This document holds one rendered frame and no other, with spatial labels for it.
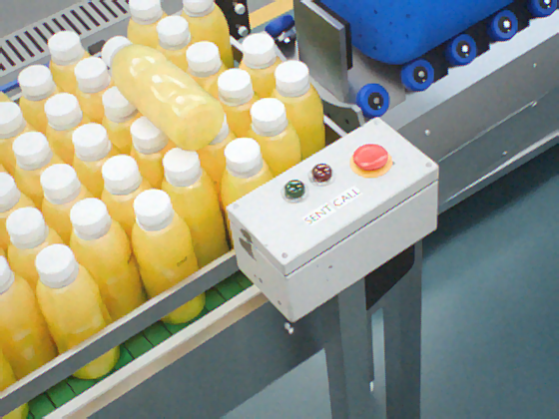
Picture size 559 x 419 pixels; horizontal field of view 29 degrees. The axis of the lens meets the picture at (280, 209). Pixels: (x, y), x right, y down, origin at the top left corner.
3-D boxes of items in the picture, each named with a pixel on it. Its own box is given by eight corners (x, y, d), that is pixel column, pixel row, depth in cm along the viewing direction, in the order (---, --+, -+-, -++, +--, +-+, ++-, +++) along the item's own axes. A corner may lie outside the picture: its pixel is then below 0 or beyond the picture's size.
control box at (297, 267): (438, 228, 117) (439, 163, 110) (291, 325, 110) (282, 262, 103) (379, 179, 123) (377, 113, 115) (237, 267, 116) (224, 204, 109)
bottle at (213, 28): (249, 91, 150) (234, -4, 138) (219, 119, 147) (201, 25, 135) (213, 75, 153) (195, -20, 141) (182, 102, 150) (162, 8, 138)
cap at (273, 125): (290, 126, 121) (289, 114, 120) (259, 136, 121) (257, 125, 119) (279, 104, 124) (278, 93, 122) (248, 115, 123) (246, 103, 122)
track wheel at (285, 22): (300, 19, 148) (292, 7, 148) (274, 34, 146) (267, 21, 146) (290, 30, 152) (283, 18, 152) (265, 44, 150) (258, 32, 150)
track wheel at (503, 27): (512, 1, 144) (503, 3, 146) (487, 15, 143) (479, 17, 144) (525, 32, 145) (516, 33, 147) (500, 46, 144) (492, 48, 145)
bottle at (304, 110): (288, 153, 141) (277, 58, 129) (335, 164, 139) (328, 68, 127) (270, 189, 137) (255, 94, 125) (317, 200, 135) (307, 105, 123)
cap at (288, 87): (283, 68, 128) (281, 57, 127) (313, 75, 127) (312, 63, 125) (271, 90, 126) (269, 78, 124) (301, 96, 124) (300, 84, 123)
